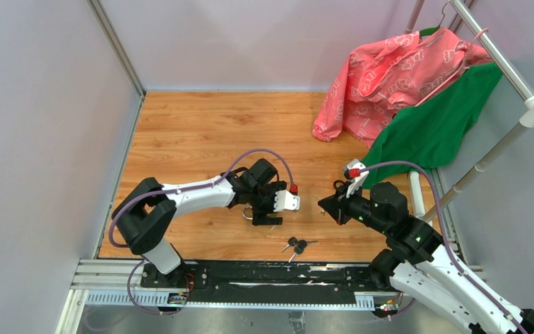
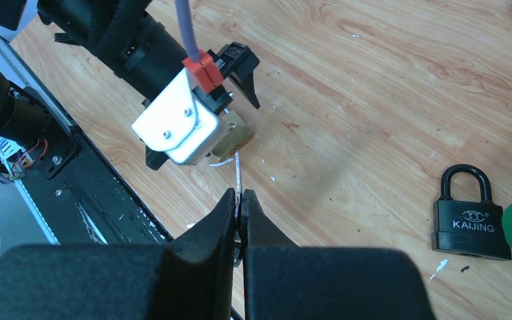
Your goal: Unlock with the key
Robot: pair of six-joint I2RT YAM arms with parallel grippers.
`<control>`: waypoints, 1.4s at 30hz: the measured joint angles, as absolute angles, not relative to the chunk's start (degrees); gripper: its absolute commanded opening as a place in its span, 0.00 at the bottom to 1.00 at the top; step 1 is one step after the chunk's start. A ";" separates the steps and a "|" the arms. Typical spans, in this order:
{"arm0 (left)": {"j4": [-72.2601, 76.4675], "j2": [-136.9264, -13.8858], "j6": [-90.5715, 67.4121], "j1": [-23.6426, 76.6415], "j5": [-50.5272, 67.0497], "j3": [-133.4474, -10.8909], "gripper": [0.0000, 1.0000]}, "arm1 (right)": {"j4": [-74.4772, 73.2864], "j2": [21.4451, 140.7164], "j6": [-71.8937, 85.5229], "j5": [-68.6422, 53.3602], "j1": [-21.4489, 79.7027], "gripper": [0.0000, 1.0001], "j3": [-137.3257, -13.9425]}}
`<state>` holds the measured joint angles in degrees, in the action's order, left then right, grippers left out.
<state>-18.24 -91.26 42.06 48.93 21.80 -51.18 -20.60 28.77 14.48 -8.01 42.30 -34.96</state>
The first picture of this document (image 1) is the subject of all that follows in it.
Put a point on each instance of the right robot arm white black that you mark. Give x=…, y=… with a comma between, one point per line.
x=417, y=262

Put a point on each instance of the brass padlock steel shackle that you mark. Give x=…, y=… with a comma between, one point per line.
x=247, y=214

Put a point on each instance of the aluminium corner frame post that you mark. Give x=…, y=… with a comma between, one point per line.
x=112, y=37

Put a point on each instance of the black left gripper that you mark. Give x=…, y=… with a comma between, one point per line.
x=260, y=216

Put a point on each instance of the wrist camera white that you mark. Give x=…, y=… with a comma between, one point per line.
x=287, y=200
x=354, y=172

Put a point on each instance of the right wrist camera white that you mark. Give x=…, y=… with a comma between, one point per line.
x=354, y=172

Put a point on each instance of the green garment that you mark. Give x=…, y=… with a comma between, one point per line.
x=430, y=134

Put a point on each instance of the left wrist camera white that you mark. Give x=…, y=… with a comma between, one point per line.
x=287, y=200

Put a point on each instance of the metal clothes rack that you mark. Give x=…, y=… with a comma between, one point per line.
x=494, y=213

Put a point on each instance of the black-headed key bunch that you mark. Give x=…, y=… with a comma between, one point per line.
x=298, y=245

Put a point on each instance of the pink patterned garment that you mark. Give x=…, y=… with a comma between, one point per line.
x=379, y=79

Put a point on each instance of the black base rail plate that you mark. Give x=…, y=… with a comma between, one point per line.
x=234, y=284

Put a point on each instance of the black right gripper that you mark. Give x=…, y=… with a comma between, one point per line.
x=336, y=204

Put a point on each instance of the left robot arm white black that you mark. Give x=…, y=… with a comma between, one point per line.
x=144, y=216

